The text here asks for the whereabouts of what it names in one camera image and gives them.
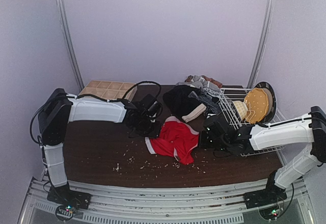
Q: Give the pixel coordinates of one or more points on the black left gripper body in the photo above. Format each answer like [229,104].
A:
[152,132]

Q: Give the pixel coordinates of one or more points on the grey lettered underwear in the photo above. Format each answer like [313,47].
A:
[203,85]

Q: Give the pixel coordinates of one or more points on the white wire dish rack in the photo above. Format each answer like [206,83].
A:
[232,117]

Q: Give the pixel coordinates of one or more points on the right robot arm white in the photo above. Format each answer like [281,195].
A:
[309,129]

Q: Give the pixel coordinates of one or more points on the left metal frame post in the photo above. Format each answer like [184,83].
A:
[68,41]

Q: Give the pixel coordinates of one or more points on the striped dark underwear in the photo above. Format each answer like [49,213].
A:
[211,103]

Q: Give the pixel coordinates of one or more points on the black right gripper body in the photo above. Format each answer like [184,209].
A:
[204,139]

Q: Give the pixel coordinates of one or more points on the red underwear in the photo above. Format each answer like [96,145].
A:
[176,139]

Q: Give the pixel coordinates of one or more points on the tan beige underwear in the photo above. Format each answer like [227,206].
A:
[191,78]

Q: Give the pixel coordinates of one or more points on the wooden compartment tray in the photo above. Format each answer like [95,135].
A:
[107,89]

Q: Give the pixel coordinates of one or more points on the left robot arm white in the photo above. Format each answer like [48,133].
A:
[62,108]

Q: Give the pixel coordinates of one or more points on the metal frame post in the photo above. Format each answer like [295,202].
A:
[68,41]
[262,43]

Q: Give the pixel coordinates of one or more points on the black underwear white waistband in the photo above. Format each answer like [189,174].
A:
[183,102]

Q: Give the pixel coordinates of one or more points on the cream checkered bowl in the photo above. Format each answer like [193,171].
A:
[244,110]

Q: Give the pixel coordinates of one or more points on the dark round plate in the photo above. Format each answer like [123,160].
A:
[272,101]

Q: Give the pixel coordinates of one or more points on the yellow dotted plate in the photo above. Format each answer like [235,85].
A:
[259,102]

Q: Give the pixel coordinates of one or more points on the right metal frame post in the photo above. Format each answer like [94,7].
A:
[262,43]

